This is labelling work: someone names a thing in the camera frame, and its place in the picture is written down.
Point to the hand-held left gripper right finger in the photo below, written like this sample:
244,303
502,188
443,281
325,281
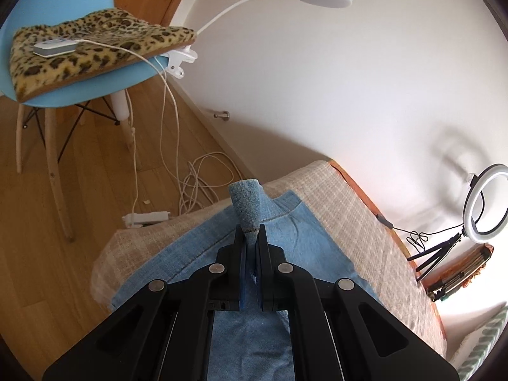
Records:
260,285

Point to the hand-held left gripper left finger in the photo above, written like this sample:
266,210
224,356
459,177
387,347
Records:
243,281

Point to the blue denim pants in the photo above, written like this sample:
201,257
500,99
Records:
309,246

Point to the beige plaid blanket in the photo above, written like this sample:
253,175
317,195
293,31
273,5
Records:
357,226

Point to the white power strip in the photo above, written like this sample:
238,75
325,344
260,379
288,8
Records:
147,218

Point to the metal door stopper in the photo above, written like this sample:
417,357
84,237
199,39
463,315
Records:
223,115

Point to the colourful magazine rack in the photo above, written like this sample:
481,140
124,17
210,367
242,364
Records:
460,274

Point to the green white patterned pillow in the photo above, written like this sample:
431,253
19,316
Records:
488,337

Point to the blue chair with wooden legs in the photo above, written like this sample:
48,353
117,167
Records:
79,91

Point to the leopard print cushion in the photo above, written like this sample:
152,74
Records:
99,59

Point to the white grey controller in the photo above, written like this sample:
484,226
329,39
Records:
53,47

